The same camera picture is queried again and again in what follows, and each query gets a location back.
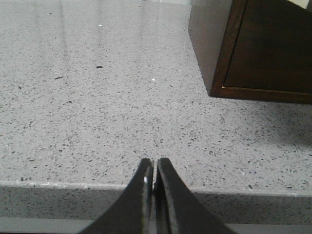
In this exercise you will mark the lower wooden drawer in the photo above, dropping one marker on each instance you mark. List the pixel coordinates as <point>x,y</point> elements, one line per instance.
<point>273,50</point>

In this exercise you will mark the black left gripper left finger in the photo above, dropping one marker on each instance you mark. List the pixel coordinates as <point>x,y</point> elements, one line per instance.
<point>130,214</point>

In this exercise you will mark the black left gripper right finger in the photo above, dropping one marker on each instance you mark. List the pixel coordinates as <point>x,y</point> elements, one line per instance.
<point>177,209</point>

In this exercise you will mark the dark wooden drawer cabinet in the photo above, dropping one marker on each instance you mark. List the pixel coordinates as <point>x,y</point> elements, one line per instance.
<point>213,28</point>

